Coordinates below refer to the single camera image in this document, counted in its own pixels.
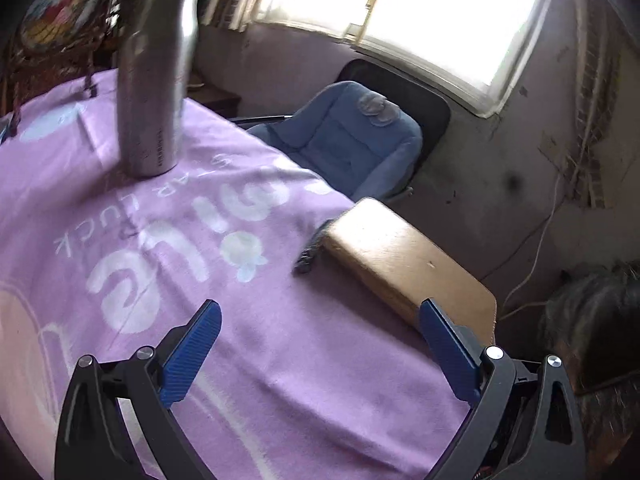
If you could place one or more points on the window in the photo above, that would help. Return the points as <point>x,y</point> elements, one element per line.
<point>425,25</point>

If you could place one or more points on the dark wooden side table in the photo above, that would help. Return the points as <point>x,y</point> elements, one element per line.
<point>220,100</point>

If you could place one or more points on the round embroidered table screen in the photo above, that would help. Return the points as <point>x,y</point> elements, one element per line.
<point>60,5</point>

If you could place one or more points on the stainless steel bottle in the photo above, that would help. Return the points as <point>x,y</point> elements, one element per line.
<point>150,100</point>

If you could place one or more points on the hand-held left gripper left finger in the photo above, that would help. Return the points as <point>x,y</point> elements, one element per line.
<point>192,355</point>

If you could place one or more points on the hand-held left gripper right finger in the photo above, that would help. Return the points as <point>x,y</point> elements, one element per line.
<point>447,350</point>

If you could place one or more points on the small dark tassel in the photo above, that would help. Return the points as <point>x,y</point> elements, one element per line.
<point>307,260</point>

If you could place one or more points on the purple printed tablecloth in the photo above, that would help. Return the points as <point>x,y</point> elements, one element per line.
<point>250,335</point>

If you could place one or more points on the blue seat cushion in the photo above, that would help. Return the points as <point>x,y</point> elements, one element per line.
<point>340,140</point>

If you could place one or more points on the dark furry object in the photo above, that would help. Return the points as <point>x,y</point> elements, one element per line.
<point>600,320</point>

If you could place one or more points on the black chair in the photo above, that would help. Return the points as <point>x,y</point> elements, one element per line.
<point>430,110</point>

